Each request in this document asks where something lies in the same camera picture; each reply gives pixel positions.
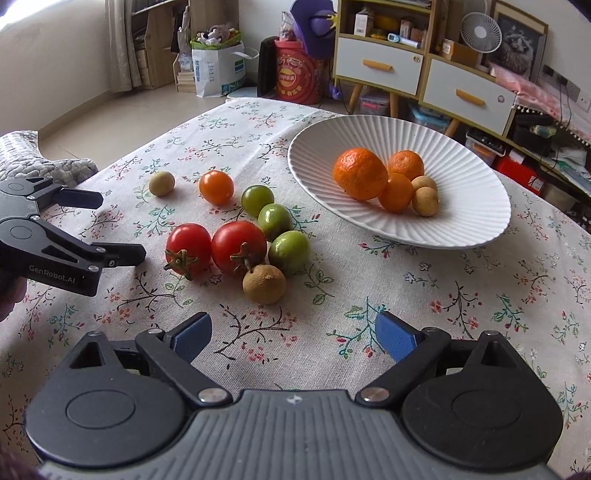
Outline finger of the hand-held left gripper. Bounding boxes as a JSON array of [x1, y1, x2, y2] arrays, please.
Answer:
[[39, 185, 104, 211], [69, 240, 147, 270]]

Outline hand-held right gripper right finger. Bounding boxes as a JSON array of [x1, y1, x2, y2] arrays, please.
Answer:
[[355, 310, 532, 408]]

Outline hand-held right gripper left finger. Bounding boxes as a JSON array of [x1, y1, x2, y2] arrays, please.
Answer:
[[67, 312, 234, 408]]

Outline white ribbed plate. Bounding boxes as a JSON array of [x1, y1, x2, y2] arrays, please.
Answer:
[[287, 115, 512, 251]]

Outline orange cherry tomato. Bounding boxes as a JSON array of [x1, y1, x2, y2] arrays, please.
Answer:
[[199, 170, 235, 206], [379, 173, 415, 214]]

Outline mandarin orange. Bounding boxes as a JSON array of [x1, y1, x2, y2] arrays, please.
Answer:
[[332, 148, 389, 201], [387, 150, 424, 182]]

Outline person's left hand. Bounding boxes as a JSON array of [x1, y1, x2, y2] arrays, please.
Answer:
[[0, 271, 27, 322]]

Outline grey cushion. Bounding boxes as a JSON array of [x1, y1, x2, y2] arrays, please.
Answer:
[[0, 130, 99, 188]]

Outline small red tomato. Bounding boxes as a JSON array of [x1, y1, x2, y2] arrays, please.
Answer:
[[164, 223, 213, 281]]

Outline small greenish longan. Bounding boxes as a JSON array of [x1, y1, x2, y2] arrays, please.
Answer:
[[148, 171, 175, 197]]

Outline floral tablecloth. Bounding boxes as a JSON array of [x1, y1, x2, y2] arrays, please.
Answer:
[[0, 97, 591, 480]]

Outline large red tomato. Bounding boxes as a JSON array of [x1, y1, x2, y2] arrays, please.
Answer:
[[211, 220, 269, 276]]

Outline green cherry tomato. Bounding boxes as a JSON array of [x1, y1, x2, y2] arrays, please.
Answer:
[[257, 203, 294, 241], [241, 185, 275, 217], [268, 230, 310, 277]]

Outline beige curtain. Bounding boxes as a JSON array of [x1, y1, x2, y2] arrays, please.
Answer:
[[105, 0, 144, 93]]

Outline wooden bookshelf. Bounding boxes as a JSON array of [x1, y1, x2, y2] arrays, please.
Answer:
[[131, 0, 232, 91]]

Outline white paper bag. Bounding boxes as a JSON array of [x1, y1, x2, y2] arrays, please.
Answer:
[[191, 41, 259, 97]]

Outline red box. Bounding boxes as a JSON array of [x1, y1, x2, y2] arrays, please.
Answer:
[[494, 154, 541, 195]]

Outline clear storage box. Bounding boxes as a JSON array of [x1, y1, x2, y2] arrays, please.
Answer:
[[464, 129, 506, 164], [358, 90, 391, 118]]

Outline plush toys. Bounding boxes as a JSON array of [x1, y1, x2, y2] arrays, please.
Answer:
[[190, 25, 242, 49]]

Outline blue lid storage box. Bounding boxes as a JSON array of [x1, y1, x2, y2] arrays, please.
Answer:
[[409, 104, 451, 134]]

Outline black flat panel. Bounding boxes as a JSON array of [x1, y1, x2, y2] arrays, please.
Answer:
[[257, 36, 280, 97]]

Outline low wooden cabinet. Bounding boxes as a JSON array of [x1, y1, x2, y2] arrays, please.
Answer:
[[508, 106, 591, 208]]

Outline white cabinet drawer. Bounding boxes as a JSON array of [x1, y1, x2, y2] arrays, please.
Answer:
[[422, 58, 517, 136], [335, 37, 424, 97]]

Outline red round bucket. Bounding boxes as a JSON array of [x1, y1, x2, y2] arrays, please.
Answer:
[[274, 39, 326, 105]]

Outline pink cloth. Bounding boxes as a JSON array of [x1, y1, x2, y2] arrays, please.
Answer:
[[489, 62, 591, 134]]

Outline small cardboard box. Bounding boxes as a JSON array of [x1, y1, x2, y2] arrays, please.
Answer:
[[441, 39, 481, 65]]

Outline white carton box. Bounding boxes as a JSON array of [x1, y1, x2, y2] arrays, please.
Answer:
[[353, 10, 375, 37]]

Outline white desk fan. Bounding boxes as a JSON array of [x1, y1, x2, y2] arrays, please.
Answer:
[[460, 11, 503, 65]]

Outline framed cat picture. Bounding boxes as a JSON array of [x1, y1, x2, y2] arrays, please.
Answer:
[[489, 0, 550, 84]]

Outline black cable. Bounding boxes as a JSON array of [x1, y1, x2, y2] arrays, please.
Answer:
[[556, 78, 578, 126]]

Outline wall power strip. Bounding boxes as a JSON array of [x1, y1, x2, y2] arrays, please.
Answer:
[[542, 65, 583, 100]]

